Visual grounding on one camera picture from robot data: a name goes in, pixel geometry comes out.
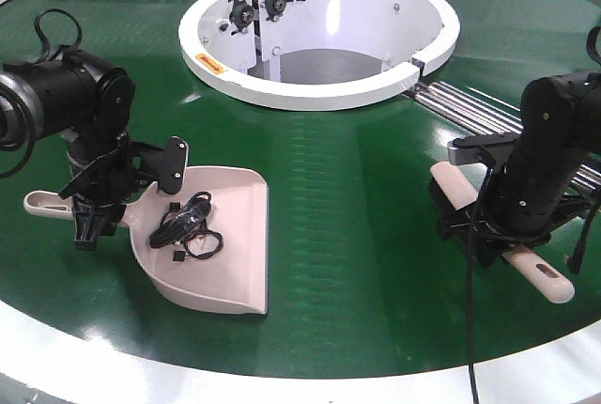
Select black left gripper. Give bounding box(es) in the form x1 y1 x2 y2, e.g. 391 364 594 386
58 133 162 251

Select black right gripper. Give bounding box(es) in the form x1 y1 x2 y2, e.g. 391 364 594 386
428 179 592 269

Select pink hand brush black bristles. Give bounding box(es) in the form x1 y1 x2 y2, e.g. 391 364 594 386
430 162 575 303

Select black usb cable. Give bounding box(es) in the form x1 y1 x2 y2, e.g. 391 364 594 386
148 191 224 263

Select pink plastic dustpan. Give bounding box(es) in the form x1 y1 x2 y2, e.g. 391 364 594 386
23 164 271 316

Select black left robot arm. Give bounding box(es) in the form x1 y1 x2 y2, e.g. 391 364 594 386
1 45 163 251

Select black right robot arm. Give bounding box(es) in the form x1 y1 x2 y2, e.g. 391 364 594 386
429 70 600 268

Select white outer conveyor rim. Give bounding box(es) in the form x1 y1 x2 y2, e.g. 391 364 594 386
1 303 600 403

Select chrome roller bars right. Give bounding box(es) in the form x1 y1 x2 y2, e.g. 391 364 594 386
404 80 601 194

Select orange warning sticker left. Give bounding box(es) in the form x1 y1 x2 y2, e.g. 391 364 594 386
195 54 226 74

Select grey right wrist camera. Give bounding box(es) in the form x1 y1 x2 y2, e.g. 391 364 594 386
447 132 519 168

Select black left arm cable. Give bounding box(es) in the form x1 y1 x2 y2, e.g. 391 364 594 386
0 8 85 179

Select white central ring housing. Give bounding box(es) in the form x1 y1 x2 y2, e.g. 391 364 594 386
178 0 460 111

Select black bearing mount left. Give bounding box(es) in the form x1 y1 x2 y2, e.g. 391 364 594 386
229 0 254 35

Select black bearing mount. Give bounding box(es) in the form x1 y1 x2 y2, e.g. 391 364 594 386
229 0 254 35
264 0 287 23

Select black bearing mount right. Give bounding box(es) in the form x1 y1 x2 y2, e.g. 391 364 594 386
264 0 287 23

